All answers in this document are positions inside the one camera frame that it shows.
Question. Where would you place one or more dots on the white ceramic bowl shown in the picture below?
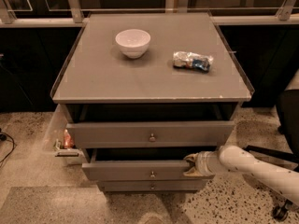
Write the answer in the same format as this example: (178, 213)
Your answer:
(133, 43)

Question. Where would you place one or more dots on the grey drawer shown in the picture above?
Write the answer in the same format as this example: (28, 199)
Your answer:
(139, 186)
(150, 134)
(139, 164)

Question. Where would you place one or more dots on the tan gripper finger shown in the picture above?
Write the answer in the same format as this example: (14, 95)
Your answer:
(191, 159)
(193, 172)

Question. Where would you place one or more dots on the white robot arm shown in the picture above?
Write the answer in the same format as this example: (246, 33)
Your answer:
(235, 159)

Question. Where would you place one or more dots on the grey top drawer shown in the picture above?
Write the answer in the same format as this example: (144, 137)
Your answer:
(150, 134)

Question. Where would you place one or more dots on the crinkled snack bag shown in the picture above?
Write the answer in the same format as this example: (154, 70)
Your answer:
(192, 61)

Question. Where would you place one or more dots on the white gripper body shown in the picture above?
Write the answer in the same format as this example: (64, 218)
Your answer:
(202, 162)

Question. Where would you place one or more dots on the grey drawer cabinet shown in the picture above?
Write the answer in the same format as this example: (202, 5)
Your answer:
(100, 84)

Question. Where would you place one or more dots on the metal railing frame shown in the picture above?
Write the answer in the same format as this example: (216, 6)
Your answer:
(286, 14)

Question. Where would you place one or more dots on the grey bottom drawer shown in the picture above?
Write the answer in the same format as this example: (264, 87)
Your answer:
(139, 186)

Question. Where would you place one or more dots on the orange packet in bin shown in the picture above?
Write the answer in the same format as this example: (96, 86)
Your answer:
(68, 141)

